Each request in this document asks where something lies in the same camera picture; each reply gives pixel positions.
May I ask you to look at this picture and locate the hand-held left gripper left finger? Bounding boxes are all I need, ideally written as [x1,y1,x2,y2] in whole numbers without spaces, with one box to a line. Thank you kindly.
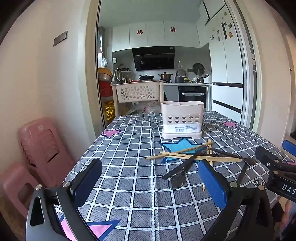
[25,159,103,241]

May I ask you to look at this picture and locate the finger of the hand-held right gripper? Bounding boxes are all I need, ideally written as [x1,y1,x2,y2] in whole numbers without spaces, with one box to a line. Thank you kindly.
[282,140,296,161]
[255,146,287,172]

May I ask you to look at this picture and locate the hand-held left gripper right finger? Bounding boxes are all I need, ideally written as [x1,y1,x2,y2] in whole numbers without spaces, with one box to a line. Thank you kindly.
[198,159,274,241]

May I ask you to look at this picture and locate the black cutlery piece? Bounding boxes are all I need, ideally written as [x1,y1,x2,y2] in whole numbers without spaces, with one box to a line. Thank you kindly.
[236,163,249,186]
[211,149,258,165]

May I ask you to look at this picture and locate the black spoon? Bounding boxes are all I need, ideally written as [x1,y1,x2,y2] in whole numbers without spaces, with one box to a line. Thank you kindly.
[168,162,199,190]
[161,144,210,181]

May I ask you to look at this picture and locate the white plastic utensil holder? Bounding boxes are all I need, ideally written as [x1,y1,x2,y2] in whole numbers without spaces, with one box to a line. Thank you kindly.
[161,100,205,140]

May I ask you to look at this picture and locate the person's right forearm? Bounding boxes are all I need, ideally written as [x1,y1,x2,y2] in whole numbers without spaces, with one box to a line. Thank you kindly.
[281,199,296,234]

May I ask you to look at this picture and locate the grey checked star tablecloth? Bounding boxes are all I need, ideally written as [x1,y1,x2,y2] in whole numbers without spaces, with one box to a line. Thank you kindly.
[59,111,296,241]

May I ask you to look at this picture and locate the stack of pink plastic stools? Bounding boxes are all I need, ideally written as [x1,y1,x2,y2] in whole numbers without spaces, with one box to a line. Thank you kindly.
[18,117,75,188]

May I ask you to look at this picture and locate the single pink plastic stool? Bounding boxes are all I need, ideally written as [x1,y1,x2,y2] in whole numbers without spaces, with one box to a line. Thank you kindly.
[0,162,42,218]

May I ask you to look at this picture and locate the gold foil package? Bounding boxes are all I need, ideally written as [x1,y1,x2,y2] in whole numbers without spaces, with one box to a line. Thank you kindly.
[104,98,116,120]

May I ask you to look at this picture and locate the black built-in oven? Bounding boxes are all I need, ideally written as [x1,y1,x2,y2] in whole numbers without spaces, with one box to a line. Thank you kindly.
[178,85,207,111]

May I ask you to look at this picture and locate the crumpled clear plastic bags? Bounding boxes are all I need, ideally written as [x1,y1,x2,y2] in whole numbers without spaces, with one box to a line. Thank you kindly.
[127,101,162,114]

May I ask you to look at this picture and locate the red plastic bucket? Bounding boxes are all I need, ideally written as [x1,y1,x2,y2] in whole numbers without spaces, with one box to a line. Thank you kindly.
[99,80,114,98]

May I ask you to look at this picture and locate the white refrigerator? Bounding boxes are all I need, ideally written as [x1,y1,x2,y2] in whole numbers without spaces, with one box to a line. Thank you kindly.
[205,5,244,114]

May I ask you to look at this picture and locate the white flower-cut basket cart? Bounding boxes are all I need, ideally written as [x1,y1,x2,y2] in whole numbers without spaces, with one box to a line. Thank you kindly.
[112,81,165,116]

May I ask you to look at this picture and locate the steel basin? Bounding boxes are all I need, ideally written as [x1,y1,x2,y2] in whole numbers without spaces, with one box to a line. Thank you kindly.
[98,72,113,82]

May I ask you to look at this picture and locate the spice rack with bottles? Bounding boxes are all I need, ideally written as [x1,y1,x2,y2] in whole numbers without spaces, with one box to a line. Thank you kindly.
[113,68,133,84]

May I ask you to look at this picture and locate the round dark perforated tray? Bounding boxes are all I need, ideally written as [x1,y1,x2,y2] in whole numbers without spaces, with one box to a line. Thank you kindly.
[193,63,205,75]

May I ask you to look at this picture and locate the group of fridge magnets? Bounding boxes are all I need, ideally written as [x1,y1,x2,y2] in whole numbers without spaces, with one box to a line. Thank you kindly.
[209,10,234,41]

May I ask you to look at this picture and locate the black range hood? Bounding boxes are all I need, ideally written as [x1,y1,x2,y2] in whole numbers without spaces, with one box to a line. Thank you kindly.
[132,46,175,71]

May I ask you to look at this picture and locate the white upper kitchen cabinets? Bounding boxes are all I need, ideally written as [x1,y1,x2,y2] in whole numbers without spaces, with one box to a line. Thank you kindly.
[112,21,201,52]

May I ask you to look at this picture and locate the grey wall switch panel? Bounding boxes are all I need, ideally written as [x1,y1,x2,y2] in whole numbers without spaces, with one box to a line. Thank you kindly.
[54,31,68,47]

